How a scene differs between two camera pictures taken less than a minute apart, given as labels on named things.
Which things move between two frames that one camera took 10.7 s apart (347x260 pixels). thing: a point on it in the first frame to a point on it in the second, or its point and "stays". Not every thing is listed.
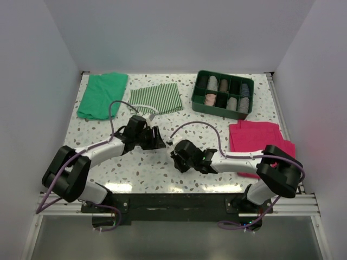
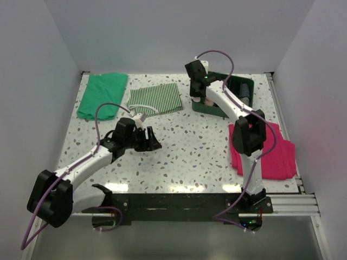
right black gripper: x=175 y=157 to x=193 y=93
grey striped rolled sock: x=244 y=104 stays
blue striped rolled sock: x=245 y=90 stays
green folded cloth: x=100 y=91 stays
